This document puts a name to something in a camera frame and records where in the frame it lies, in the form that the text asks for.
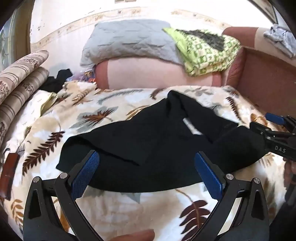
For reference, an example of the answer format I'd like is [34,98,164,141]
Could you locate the leaf print blanket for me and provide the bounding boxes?
[0,80,287,241]

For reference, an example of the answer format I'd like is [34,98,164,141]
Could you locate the striped beige pillow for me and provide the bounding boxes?
[0,50,49,105]
[0,67,50,142]

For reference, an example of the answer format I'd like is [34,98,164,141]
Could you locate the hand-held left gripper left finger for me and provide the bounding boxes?
[23,150,103,241]

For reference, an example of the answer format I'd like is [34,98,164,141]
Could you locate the yellow-green cloth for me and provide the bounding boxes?
[40,91,58,115]

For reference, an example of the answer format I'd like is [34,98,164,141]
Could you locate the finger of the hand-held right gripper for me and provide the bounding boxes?
[265,113,296,133]
[249,121,275,141]

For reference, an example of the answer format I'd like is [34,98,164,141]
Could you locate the grey quilted blanket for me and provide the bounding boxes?
[80,19,185,67]

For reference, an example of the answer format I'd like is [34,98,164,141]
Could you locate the person's right hand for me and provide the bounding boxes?
[283,160,296,201]

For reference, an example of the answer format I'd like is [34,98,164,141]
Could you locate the black pants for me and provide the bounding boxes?
[56,90,270,193]

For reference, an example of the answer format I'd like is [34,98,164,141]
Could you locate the dark picture frame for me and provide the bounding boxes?
[252,0,286,25]

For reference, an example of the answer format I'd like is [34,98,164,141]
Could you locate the green patterned cloth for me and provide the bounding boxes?
[162,27,241,77]

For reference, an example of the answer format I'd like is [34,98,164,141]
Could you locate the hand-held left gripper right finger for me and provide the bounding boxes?
[187,151,270,241]

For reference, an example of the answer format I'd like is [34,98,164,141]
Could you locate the grey crumpled cloth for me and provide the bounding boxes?
[264,23,295,57]

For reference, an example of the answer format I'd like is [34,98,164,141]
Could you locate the black cloth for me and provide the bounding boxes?
[40,69,73,93]

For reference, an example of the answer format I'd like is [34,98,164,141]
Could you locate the pink and brown sofa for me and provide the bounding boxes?
[95,27,296,118]

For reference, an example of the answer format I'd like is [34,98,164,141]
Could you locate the red-brown wooden piece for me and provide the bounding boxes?
[0,153,20,201]

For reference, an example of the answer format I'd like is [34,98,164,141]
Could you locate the colourful printed cloth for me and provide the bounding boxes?
[67,69,96,82]

